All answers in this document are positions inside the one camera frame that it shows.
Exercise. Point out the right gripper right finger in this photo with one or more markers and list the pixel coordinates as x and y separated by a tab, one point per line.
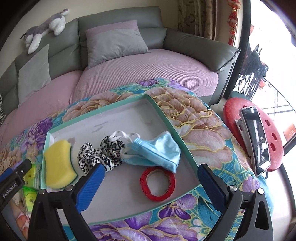
229	200

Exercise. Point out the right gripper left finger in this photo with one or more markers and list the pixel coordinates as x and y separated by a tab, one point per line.
45	222

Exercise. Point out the green tissue pack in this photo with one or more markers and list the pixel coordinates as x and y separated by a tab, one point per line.
29	197
32	178

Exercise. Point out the yellow green sponge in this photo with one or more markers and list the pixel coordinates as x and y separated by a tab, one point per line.
59	169

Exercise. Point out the leopard spot white cushion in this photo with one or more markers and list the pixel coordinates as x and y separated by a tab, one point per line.
2	113

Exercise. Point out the teal edged white tray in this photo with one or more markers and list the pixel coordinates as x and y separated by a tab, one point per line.
120	195

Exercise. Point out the leopard print scrunchie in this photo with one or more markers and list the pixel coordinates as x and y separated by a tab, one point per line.
108	154

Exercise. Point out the smartphone on stand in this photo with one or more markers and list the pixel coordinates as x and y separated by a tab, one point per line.
251	129

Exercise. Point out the red tape roll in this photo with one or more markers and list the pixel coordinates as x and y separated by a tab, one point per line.
157	183

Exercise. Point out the floral blue tablecloth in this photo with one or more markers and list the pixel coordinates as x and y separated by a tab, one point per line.
208	139

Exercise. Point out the pink sofa seat cover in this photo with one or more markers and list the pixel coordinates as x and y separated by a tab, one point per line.
76	85

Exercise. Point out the plain grey cushion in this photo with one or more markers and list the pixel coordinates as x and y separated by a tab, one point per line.
34	75

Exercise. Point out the red plastic stool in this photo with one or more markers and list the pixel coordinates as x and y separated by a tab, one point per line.
231	114

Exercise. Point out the light blue face mask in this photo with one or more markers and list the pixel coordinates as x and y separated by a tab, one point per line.
161	151

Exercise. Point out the grey sofa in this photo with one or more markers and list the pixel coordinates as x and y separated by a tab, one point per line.
68	51

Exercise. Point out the black drying rack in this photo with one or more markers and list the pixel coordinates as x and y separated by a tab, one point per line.
252	73

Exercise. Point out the husky plush toy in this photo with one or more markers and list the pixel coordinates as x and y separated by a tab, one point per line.
55	23

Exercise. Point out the grey pink cushion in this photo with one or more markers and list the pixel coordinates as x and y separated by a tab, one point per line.
113	41

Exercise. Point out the brown patterned curtain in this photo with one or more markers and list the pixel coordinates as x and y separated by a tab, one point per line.
199	17

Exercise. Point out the red hanging ornament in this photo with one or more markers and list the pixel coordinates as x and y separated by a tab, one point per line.
233	19

